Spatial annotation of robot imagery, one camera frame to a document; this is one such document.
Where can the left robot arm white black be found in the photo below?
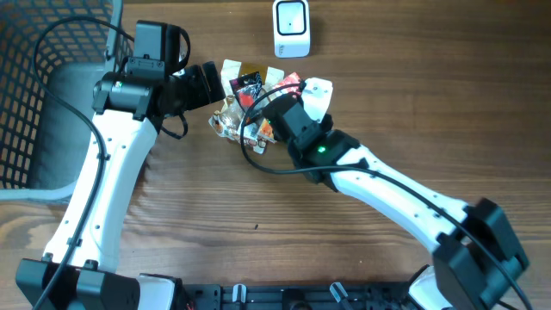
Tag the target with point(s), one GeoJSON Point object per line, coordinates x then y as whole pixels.
{"type": "Point", "coordinates": [78, 268]}

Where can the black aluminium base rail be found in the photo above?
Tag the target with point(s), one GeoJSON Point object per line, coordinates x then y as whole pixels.
{"type": "Point", "coordinates": [368, 296]}

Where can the white barcode scanner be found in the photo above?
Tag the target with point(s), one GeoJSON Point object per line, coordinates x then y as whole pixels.
{"type": "Point", "coordinates": [291, 28]}

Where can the beige snack bag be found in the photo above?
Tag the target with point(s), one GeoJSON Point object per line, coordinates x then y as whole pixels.
{"type": "Point", "coordinates": [222, 122]}

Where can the hex wrench set package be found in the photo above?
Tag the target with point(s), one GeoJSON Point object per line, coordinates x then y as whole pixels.
{"type": "Point", "coordinates": [244, 90]}

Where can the orange Kleenex tissue pack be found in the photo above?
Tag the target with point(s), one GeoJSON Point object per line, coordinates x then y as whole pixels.
{"type": "Point", "coordinates": [265, 131]}

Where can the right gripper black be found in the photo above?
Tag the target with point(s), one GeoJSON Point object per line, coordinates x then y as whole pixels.
{"type": "Point", "coordinates": [326, 123]}

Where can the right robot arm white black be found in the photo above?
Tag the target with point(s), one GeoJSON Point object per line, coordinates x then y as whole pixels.
{"type": "Point", "coordinates": [476, 255]}

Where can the black mesh plastic basket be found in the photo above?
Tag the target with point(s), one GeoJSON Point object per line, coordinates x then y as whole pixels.
{"type": "Point", "coordinates": [51, 51]}

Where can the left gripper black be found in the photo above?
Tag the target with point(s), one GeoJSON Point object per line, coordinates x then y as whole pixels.
{"type": "Point", "coordinates": [201, 94]}

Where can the red Kleenex tissue pack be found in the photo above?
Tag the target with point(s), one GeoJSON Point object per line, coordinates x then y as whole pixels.
{"type": "Point", "coordinates": [291, 83]}

